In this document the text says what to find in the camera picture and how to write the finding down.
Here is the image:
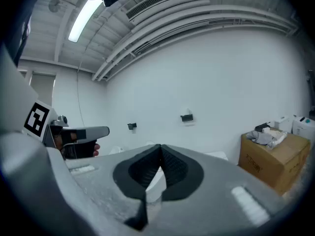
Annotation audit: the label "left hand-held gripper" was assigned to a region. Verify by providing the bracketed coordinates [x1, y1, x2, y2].
[0, 45, 110, 161]

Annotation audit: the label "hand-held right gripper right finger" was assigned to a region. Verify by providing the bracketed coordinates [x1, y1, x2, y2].
[147, 144, 291, 236]

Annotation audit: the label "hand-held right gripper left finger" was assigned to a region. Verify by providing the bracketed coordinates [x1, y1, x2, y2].
[65, 144, 162, 236]

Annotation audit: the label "brown cardboard box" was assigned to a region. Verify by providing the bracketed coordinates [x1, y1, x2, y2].
[238, 129, 312, 197]

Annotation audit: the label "grey crumpled cloth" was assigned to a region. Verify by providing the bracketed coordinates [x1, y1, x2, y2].
[246, 130, 274, 146]

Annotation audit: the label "grey window blind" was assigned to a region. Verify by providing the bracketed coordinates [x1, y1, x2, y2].
[29, 72, 57, 107]

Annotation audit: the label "small black device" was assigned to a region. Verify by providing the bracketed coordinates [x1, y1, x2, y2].
[254, 122, 271, 133]

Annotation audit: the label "clear plastic wrapped bundle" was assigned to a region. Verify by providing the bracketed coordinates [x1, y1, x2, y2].
[266, 130, 288, 149]

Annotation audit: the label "small white container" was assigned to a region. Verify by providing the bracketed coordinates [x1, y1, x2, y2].
[274, 116, 291, 133]

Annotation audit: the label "white appliance with teal cap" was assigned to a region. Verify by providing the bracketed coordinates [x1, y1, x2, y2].
[292, 115, 315, 143]

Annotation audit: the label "long ceiling light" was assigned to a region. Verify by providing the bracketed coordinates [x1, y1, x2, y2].
[68, 0, 104, 43]

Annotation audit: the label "round ceiling smoke detector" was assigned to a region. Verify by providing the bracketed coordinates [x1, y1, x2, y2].
[48, 0, 61, 13]

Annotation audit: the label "person's dark shirt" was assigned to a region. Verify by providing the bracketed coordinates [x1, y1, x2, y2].
[6, 0, 50, 67]

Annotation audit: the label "white ceiling pipes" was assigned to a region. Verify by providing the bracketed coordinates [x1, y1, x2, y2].
[91, 4, 300, 82]

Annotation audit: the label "white ceiling air vent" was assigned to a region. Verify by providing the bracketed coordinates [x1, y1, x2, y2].
[126, 0, 210, 26]

